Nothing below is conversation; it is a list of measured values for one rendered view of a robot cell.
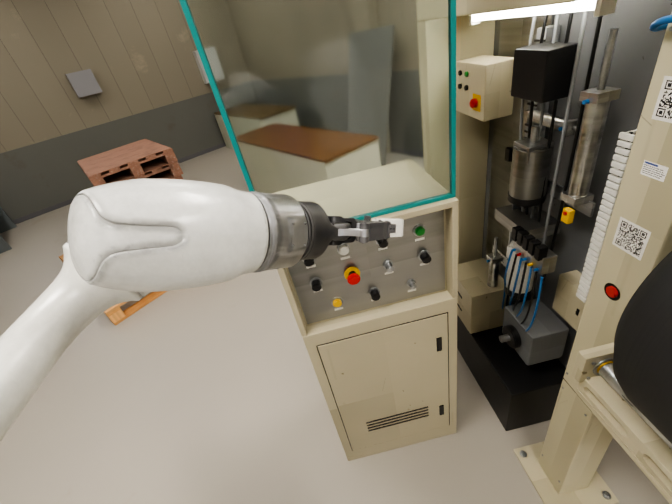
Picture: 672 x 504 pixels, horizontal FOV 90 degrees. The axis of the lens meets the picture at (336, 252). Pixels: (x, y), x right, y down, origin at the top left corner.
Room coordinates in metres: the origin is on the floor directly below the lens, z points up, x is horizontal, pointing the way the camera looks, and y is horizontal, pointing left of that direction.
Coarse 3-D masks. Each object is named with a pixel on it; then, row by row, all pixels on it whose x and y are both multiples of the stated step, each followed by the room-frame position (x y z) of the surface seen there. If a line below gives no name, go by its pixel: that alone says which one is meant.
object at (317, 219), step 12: (300, 204) 0.37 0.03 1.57; (312, 204) 0.38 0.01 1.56; (312, 216) 0.36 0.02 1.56; (324, 216) 0.37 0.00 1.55; (312, 228) 0.35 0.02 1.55; (324, 228) 0.35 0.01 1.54; (336, 228) 0.36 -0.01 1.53; (348, 228) 0.37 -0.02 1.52; (312, 240) 0.34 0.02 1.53; (324, 240) 0.35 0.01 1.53; (336, 240) 0.36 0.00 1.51; (312, 252) 0.34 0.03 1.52
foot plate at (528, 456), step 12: (540, 444) 0.68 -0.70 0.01; (528, 456) 0.65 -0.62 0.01; (528, 468) 0.61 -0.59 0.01; (540, 468) 0.60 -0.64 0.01; (540, 480) 0.55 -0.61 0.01; (600, 480) 0.51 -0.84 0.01; (540, 492) 0.52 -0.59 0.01; (552, 492) 0.51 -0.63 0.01; (576, 492) 0.49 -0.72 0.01; (588, 492) 0.48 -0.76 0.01; (600, 492) 0.47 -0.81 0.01; (612, 492) 0.46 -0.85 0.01
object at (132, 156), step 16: (128, 144) 5.01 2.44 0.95; (144, 144) 4.73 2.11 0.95; (160, 144) 4.47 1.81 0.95; (80, 160) 4.67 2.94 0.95; (96, 160) 4.42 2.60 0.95; (112, 160) 4.19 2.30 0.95; (128, 160) 3.98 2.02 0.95; (144, 160) 3.94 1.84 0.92; (160, 160) 4.35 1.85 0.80; (176, 160) 4.11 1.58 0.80; (96, 176) 3.67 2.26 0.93; (112, 176) 4.12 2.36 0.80; (128, 176) 3.94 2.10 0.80; (144, 176) 3.91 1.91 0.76; (160, 176) 4.24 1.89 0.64; (176, 176) 4.09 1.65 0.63
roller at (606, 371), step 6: (600, 366) 0.46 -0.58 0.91; (606, 366) 0.46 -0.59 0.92; (612, 366) 0.45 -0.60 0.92; (600, 372) 0.45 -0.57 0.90; (606, 372) 0.44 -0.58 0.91; (612, 372) 0.44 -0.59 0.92; (606, 378) 0.44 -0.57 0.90; (612, 378) 0.43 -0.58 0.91; (612, 384) 0.42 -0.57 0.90; (618, 384) 0.41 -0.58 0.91; (618, 390) 0.40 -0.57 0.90; (624, 396) 0.39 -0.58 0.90; (630, 402) 0.37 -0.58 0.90; (636, 408) 0.36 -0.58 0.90; (642, 414) 0.34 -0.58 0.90; (648, 420) 0.33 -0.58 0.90; (654, 426) 0.31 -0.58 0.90; (660, 432) 0.30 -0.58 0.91
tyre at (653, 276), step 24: (648, 288) 0.36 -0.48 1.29; (624, 312) 0.38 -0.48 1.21; (648, 312) 0.33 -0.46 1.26; (624, 336) 0.34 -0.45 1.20; (648, 336) 0.31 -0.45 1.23; (624, 360) 0.33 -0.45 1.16; (648, 360) 0.29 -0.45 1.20; (624, 384) 0.32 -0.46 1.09; (648, 384) 0.28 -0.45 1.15; (648, 408) 0.27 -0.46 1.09
